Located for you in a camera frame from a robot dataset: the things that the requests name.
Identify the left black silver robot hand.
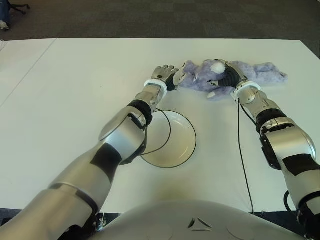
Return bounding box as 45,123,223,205
151,64,186,92

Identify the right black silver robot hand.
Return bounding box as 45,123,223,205
206,58,251,89

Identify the purple plush bear doll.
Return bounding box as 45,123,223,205
178,58,289,101

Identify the white plate with black rim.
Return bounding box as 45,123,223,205
139,109,198,169

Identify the silver robot torso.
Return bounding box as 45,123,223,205
87,198,320,240

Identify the person leg in blue jeans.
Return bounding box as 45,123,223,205
0,0,11,31

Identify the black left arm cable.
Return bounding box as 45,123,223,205
139,107,172,156

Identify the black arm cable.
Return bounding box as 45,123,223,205
236,98,258,215
139,107,172,156

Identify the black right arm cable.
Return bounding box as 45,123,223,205
236,98,258,215

